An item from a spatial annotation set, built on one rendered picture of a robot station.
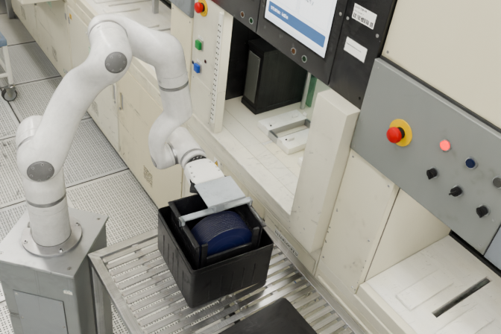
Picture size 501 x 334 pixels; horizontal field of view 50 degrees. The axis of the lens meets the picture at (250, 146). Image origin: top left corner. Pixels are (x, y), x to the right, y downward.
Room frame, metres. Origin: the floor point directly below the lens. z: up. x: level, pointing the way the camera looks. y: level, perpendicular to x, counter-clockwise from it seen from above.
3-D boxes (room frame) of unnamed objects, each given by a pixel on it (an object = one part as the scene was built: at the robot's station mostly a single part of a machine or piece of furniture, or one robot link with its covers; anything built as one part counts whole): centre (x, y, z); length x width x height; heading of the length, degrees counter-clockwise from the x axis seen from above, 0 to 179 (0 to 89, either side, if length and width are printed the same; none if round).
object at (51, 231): (1.18, 0.61, 0.85); 0.19 x 0.19 x 0.18
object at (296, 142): (1.81, -0.16, 0.89); 0.22 x 0.21 x 0.04; 130
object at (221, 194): (1.17, 0.07, 0.93); 0.24 x 0.20 x 0.32; 124
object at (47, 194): (1.21, 0.62, 1.07); 0.19 x 0.12 x 0.24; 25
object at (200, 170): (1.26, 0.13, 1.06); 0.11 x 0.10 x 0.07; 34
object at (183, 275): (1.17, 0.07, 0.85); 0.28 x 0.28 x 0.17; 34
